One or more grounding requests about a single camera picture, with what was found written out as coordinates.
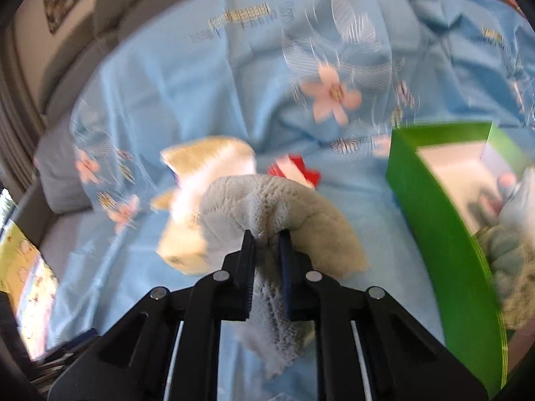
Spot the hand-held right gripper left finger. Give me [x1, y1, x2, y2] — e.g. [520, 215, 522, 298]
[48, 230, 257, 401]

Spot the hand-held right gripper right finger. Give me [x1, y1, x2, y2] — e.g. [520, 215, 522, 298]
[278, 230, 490, 401]

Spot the yellow tissue pack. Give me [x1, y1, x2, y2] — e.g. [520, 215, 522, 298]
[150, 136, 257, 276]

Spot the beige terry towel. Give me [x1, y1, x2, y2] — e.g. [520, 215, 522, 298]
[201, 174, 370, 379]

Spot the green cardboard box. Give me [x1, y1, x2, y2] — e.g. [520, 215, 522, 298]
[385, 121, 535, 389]

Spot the grey quilted cloth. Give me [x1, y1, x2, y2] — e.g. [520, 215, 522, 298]
[476, 217, 535, 330]

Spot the grey pink mouse plush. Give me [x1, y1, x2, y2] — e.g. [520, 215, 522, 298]
[495, 171, 535, 228]

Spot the small colourful packet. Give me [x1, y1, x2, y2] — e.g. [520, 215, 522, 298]
[267, 154, 320, 188]

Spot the blue floral bedsheet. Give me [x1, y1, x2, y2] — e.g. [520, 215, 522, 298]
[39, 0, 535, 401]

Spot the grey pillow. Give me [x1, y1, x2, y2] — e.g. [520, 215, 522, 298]
[33, 127, 95, 214]

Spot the yellow cartoon printed cloth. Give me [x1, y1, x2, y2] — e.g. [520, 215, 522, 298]
[0, 221, 59, 360]

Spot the beige curtain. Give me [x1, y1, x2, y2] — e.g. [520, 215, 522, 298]
[0, 29, 46, 201]

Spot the grey sofa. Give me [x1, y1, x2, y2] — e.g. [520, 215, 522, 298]
[17, 0, 251, 268]

